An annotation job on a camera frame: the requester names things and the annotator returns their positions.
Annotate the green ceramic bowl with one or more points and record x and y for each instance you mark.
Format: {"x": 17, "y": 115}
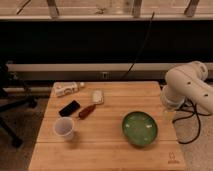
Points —
{"x": 139, "y": 128}

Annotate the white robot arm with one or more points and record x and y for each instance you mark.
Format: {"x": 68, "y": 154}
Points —
{"x": 187, "y": 82}

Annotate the black phone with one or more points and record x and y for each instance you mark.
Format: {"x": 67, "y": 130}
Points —
{"x": 69, "y": 109}

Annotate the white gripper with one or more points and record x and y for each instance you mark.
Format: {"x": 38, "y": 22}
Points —
{"x": 168, "y": 115}

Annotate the white plastic cup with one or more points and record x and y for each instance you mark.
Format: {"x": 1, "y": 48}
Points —
{"x": 64, "y": 128}

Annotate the white plastic bottle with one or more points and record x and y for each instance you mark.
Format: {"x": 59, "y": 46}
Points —
{"x": 68, "y": 88}

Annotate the brown handled brush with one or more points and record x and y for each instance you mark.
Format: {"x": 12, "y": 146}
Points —
{"x": 97, "y": 99}

